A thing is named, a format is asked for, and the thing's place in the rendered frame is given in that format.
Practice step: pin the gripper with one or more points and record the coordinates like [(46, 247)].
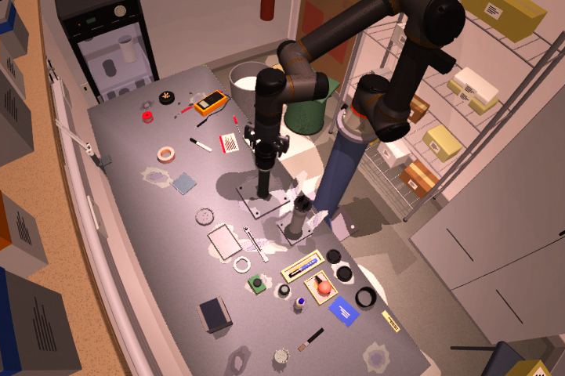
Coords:
[(266, 130)]

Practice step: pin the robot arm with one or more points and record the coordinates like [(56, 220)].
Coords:
[(409, 70)]

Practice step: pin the black zoom lens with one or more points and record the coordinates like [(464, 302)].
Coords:
[(264, 181)]

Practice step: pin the grey peg with black top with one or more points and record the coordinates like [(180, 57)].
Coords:
[(297, 223)]

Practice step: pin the black round cap yellow mark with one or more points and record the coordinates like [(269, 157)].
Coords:
[(167, 97)]

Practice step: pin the black lens cap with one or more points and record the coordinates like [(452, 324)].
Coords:
[(333, 256), (344, 273)]

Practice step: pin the small black round lens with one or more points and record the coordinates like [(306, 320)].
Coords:
[(284, 291)]

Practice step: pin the red probe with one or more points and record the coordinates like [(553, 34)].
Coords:
[(186, 109), (235, 123)]

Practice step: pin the red striped white card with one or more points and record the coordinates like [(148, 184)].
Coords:
[(229, 143)]

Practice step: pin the green bin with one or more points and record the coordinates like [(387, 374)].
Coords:
[(305, 117)]

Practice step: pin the white bucket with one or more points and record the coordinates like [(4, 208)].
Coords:
[(244, 87)]

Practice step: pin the black and white marker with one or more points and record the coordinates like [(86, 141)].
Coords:
[(201, 144)]

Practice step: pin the black probe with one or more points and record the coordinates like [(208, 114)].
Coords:
[(202, 123)]

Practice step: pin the orange multimeter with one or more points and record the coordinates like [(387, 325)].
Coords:
[(210, 102)]

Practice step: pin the blue-grey cloth square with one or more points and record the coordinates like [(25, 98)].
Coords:
[(184, 183)]

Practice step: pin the pink tape roll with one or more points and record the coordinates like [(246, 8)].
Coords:
[(166, 154)]

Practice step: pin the brown notice board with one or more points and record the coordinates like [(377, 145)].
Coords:
[(317, 33)]

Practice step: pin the red spool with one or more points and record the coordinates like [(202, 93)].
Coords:
[(147, 117)]

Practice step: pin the small white box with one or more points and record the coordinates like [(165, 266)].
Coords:
[(394, 152)]

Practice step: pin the red cylinder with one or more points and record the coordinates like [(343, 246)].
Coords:
[(267, 9)]

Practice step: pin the yellow tray with blue pen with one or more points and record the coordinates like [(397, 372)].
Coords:
[(303, 266)]

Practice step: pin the green box with black button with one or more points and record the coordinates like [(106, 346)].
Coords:
[(257, 284)]

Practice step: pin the small brown box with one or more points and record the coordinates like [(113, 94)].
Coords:
[(418, 109)]

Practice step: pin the yellow tray with red blower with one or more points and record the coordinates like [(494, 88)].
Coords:
[(320, 287)]

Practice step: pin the small blue-capped bottle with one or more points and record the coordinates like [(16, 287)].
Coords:
[(300, 303)]

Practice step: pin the dark blue box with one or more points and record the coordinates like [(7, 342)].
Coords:
[(214, 315)]

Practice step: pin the blue card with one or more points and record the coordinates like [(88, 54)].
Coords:
[(343, 310)]

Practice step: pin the black glass-door cabinet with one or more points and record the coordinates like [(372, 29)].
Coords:
[(108, 28)]

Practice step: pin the flat yellow box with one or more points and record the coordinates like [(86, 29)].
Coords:
[(475, 105)]

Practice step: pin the yellow label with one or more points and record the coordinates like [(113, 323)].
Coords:
[(390, 321)]

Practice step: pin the dark grey box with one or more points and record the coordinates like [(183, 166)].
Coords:
[(4, 122)]

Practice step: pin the grey box orange stripe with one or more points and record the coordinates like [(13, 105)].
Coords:
[(14, 235), (2, 70)]

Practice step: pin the large yellow box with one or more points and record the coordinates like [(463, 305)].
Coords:
[(508, 16)]

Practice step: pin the grey cupboard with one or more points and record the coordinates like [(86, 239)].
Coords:
[(522, 235)]

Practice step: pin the large grey box blue stripe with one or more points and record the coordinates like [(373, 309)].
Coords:
[(23, 324)]

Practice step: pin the grey lens base plate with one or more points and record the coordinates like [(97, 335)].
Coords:
[(273, 207)]

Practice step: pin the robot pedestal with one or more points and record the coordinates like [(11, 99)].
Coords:
[(341, 174)]

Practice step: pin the grey peg base plate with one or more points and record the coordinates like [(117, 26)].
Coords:
[(310, 234)]

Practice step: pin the white wall rail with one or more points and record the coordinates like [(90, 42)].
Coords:
[(89, 225)]

